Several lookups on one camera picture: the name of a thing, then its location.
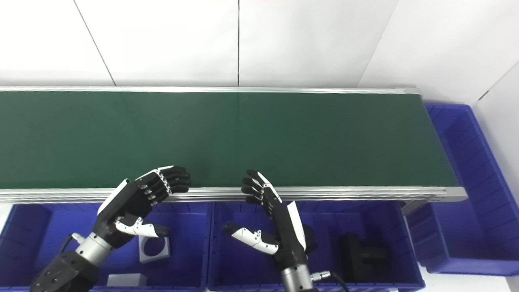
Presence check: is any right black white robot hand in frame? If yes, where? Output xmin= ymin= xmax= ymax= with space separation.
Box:
xmin=222 ymin=169 xmax=315 ymax=270

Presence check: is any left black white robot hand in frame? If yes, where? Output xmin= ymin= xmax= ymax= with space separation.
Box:
xmin=92 ymin=165 xmax=191 ymax=249

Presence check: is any white square part with hole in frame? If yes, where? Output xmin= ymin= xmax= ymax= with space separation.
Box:
xmin=106 ymin=273 xmax=147 ymax=288
xmin=139 ymin=235 xmax=170 ymax=264

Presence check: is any blue plastic bin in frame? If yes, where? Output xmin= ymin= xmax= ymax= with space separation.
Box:
xmin=405 ymin=103 xmax=519 ymax=277
xmin=0 ymin=202 xmax=213 ymax=292
xmin=208 ymin=201 xmax=425 ymax=292

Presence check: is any black plastic part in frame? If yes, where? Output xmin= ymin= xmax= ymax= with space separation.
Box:
xmin=340 ymin=233 xmax=392 ymax=283

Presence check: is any green conveyor belt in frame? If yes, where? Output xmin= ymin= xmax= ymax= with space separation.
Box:
xmin=0 ymin=91 xmax=459 ymax=189
xmin=0 ymin=86 xmax=469 ymax=215

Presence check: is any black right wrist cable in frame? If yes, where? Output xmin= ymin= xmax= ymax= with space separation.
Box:
xmin=310 ymin=271 xmax=349 ymax=292

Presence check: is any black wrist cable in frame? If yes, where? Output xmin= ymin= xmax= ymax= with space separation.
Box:
xmin=310 ymin=271 xmax=349 ymax=292
xmin=61 ymin=233 xmax=84 ymax=253

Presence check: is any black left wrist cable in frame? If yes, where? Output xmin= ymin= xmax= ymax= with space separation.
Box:
xmin=61 ymin=233 xmax=84 ymax=253

